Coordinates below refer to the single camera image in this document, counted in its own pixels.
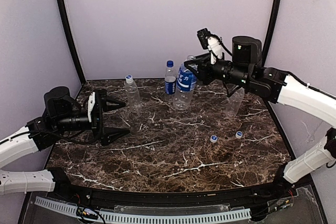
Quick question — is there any blue label water bottle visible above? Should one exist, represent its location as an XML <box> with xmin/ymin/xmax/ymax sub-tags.
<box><xmin>173</xmin><ymin>63</ymin><xmax>197</xmax><ymax>110</ymax></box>

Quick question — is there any left black frame post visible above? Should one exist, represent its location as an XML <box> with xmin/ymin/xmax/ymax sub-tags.
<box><xmin>56</xmin><ymin>0</ymin><xmax>86</xmax><ymax>86</ymax></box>

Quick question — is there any solid blue bottle cap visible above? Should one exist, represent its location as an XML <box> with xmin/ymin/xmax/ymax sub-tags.
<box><xmin>166</xmin><ymin>60</ymin><xmax>174</xmax><ymax>68</ymax></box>

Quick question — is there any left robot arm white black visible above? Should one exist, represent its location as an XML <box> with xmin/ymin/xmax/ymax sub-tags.
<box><xmin>1</xmin><ymin>86</ymin><xmax>130</xmax><ymax>195</ymax></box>

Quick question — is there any white slotted cable duct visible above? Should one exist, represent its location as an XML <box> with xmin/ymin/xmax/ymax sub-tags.
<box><xmin>35</xmin><ymin>196</ymin><xmax>251</xmax><ymax>223</ymax></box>

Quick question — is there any right camera black cable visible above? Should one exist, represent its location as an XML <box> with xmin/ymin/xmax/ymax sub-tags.
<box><xmin>217</xmin><ymin>37</ymin><xmax>242</xmax><ymax>98</ymax></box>

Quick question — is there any pepsi label bottle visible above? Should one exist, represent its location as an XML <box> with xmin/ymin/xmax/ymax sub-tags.
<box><xmin>164</xmin><ymin>64</ymin><xmax>177</xmax><ymax>95</ymax></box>

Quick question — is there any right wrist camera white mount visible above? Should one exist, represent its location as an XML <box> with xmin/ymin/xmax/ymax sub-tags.
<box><xmin>197</xmin><ymin>28</ymin><xmax>224</xmax><ymax>65</ymax></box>

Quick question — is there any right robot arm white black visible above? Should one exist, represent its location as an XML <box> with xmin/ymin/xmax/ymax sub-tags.
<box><xmin>184</xmin><ymin>29</ymin><xmax>335</xmax><ymax>185</ymax></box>

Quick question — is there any right black frame post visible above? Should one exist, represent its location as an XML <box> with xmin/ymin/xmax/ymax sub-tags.
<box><xmin>262</xmin><ymin>0</ymin><xmax>281</xmax><ymax>66</ymax></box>

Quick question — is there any black frame post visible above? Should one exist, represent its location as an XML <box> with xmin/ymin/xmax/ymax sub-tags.
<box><xmin>262</xmin><ymin>0</ymin><xmax>281</xmax><ymax>66</ymax></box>
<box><xmin>56</xmin><ymin>0</ymin><xmax>86</xmax><ymax>86</ymax></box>

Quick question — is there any clear plastic bottle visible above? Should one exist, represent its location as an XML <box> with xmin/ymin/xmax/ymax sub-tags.
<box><xmin>225</xmin><ymin>88</ymin><xmax>245</xmax><ymax>118</ymax></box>

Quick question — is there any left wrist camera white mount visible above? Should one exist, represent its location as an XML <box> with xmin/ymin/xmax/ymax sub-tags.
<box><xmin>87</xmin><ymin>92</ymin><xmax>96</xmax><ymax>123</ymax></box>

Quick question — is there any clear bottle at back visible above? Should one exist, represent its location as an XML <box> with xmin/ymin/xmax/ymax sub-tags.
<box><xmin>124</xmin><ymin>80</ymin><xmax>142</xmax><ymax>113</ymax></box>

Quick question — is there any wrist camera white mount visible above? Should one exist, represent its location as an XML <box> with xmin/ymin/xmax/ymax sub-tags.
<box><xmin>87</xmin><ymin>92</ymin><xmax>96</xmax><ymax>123</ymax></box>
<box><xmin>197</xmin><ymin>28</ymin><xmax>224</xmax><ymax>65</ymax></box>

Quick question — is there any left camera black cable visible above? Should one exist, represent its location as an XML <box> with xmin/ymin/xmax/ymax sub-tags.
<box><xmin>47</xmin><ymin>98</ymin><xmax>103</xmax><ymax>145</ymax></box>

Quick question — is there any camera black cable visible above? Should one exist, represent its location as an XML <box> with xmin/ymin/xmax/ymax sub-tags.
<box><xmin>217</xmin><ymin>37</ymin><xmax>242</xmax><ymax>98</ymax></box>
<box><xmin>47</xmin><ymin>98</ymin><xmax>103</xmax><ymax>145</ymax></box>

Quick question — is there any white blue bottle cap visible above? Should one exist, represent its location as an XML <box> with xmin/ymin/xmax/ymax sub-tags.
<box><xmin>235</xmin><ymin>131</ymin><xmax>243</xmax><ymax>139</ymax></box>

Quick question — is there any black front table rail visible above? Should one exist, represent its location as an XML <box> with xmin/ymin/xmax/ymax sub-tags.
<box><xmin>47</xmin><ymin>167</ymin><xmax>298</xmax><ymax>209</ymax></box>

